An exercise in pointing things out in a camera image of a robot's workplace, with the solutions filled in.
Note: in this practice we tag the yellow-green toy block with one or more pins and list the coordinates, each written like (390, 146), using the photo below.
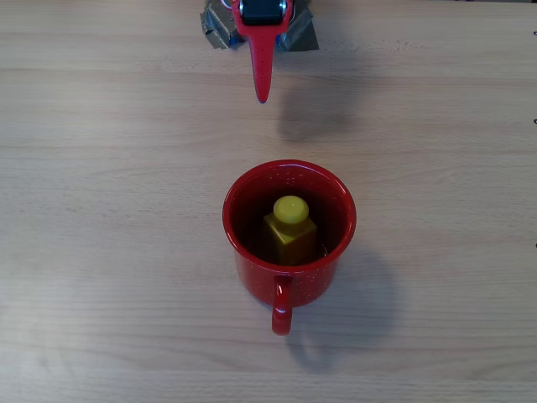
(291, 235)

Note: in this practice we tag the red enamel mug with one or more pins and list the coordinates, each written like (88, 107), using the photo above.
(293, 289)

